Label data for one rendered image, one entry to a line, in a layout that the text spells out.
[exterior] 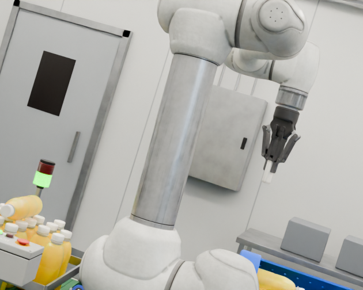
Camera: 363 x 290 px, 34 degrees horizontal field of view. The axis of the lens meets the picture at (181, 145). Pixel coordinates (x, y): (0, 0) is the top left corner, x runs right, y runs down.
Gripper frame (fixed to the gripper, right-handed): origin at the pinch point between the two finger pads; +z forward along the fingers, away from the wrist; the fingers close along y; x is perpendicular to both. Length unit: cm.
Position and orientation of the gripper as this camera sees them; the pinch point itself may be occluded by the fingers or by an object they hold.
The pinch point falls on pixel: (268, 172)
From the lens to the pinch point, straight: 185.0
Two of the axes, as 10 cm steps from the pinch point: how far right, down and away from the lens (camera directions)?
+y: -7.3, -2.4, 6.4
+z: -2.9, 9.6, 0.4
